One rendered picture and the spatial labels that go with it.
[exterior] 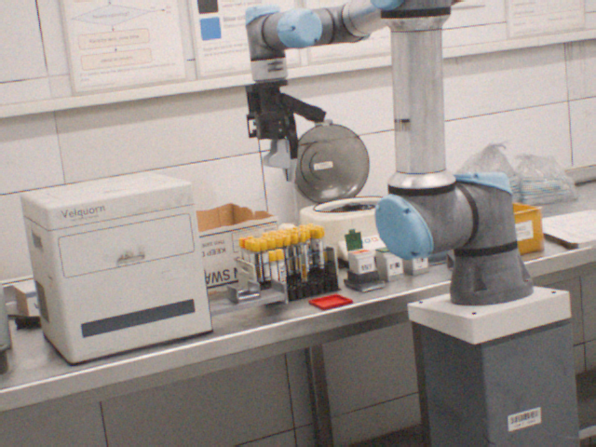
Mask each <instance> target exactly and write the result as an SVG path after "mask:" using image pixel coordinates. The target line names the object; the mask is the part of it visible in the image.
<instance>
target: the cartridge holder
mask: <svg viewBox="0 0 596 447"><path fill-rule="evenodd" d="M346 271H347V278H344V284H345V285H347V286H350V287H352V288H356V289H358V291H361V292H366V291H371V290H372V289H376V288H378V289H379V288H383V287H385V282H384V281H383V280H380V279H379V270H378V269H376V270H372V271H367V273H363V274H357V273H354V271H351V270H349V269H348V270H346Z"/></svg>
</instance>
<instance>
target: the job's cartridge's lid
mask: <svg viewBox="0 0 596 447"><path fill-rule="evenodd" d="M345 244H346V250H347V251H353V250H359V249H363V243H362V237H361V231H358V232H356V228H353V229H348V233H347V234H345Z"/></svg>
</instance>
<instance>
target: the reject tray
mask: <svg viewBox="0 0 596 447"><path fill-rule="evenodd" d="M308 302H309V304H310V305H313V306H315V307H319V309H321V310H323V311H325V310H329V309H332V308H333V307H337V306H341V305H349V304H353V300H352V299H349V298H347V297H344V296H343V295H340V294H334V295H330V296H326V297H321V298H317V299H313V300H309V301H308Z"/></svg>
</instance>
